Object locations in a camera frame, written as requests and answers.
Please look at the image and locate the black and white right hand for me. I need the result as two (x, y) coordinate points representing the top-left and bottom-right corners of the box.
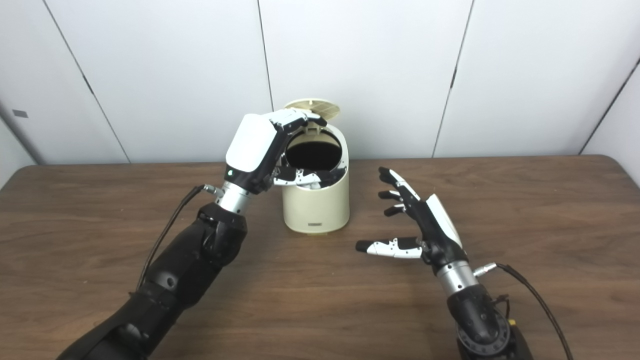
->
(355, 166), (470, 275)

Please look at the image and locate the black and white left hand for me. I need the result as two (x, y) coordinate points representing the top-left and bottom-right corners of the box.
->
(224, 108), (346, 196)

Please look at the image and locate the round cream bin lid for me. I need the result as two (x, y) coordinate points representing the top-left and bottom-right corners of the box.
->
(284, 99), (342, 133)

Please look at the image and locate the cream-colored bin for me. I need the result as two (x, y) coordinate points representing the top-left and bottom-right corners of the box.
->
(281, 122), (351, 236)

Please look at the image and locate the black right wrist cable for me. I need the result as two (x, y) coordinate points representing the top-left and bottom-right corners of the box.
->
(473, 262), (575, 360)

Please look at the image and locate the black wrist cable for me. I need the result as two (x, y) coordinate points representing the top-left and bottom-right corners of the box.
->
(473, 262), (575, 360)
(136, 184), (225, 291)

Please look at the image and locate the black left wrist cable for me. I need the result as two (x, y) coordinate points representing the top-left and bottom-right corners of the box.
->
(136, 184), (225, 291)

